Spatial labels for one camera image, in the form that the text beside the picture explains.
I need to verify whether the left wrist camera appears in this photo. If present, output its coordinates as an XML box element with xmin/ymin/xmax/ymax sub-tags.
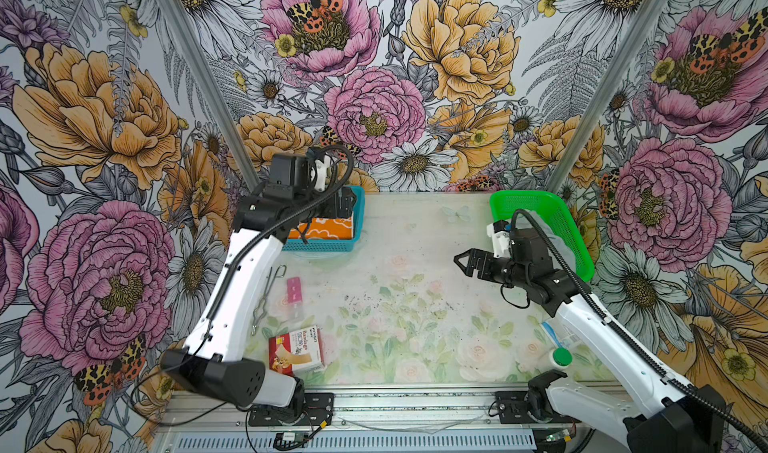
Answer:
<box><xmin>263</xmin><ymin>153</ymin><xmax>331</xmax><ymax>200</ymax></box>

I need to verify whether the green plastic basket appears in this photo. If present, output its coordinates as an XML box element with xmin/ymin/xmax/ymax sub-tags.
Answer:
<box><xmin>489</xmin><ymin>190</ymin><xmax>595</xmax><ymax>283</ymax></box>

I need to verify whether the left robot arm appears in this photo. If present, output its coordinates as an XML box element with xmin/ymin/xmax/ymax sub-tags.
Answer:
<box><xmin>160</xmin><ymin>144</ymin><xmax>355</xmax><ymax>412</ymax></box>

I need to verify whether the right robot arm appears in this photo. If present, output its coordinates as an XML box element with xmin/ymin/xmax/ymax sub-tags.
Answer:
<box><xmin>454</xmin><ymin>209</ymin><xmax>767</xmax><ymax>452</ymax></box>

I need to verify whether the teal plastic basket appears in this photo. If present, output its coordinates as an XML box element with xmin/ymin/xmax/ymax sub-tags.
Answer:
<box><xmin>283</xmin><ymin>186</ymin><xmax>365</xmax><ymax>253</ymax></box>

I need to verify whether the left aluminium frame post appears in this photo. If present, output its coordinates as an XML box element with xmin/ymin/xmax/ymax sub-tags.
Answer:
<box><xmin>156</xmin><ymin>0</ymin><xmax>260</xmax><ymax>191</ymax></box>

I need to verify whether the small green circuit board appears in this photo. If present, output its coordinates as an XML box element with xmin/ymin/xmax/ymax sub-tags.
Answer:
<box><xmin>274</xmin><ymin>432</ymin><xmax>304</xmax><ymax>447</ymax></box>

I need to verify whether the right aluminium frame post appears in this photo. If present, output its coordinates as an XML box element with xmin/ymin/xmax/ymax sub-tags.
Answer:
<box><xmin>546</xmin><ymin>0</ymin><xmax>668</xmax><ymax>193</ymax></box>

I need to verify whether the orange white towel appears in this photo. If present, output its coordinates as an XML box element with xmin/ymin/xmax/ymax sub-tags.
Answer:
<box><xmin>288</xmin><ymin>216</ymin><xmax>355</xmax><ymax>240</ymax></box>

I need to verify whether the aluminium front rail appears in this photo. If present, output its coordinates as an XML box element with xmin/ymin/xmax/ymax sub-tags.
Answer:
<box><xmin>163</xmin><ymin>383</ymin><xmax>527</xmax><ymax>433</ymax></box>

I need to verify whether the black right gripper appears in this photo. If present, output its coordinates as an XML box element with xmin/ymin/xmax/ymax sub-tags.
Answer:
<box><xmin>454</xmin><ymin>247</ymin><xmax>531</xmax><ymax>289</ymax></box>

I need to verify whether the bandage box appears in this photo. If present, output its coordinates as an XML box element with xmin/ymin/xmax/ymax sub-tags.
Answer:
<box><xmin>268</xmin><ymin>325</ymin><xmax>324</xmax><ymax>376</ymax></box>

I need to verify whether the aluminium frame post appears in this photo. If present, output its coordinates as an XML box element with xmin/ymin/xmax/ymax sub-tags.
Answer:
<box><xmin>546</xmin><ymin>0</ymin><xmax>668</xmax><ymax>193</ymax></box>
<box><xmin>156</xmin><ymin>0</ymin><xmax>260</xmax><ymax>191</ymax></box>

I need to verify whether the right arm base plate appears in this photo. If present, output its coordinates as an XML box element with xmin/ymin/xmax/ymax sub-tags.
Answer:
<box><xmin>492</xmin><ymin>390</ymin><xmax>577</xmax><ymax>425</ymax></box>

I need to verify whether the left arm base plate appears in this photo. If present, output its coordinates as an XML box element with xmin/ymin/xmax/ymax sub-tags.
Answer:
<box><xmin>247</xmin><ymin>392</ymin><xmax>335</xmax><ymax>427</ymax></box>

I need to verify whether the pink small eraser block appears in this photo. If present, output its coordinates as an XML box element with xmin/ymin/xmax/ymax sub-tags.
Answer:
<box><xmin>286</xmin><ymin>277</ymin><xmax>303</xmax><ymax>305</ymax></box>

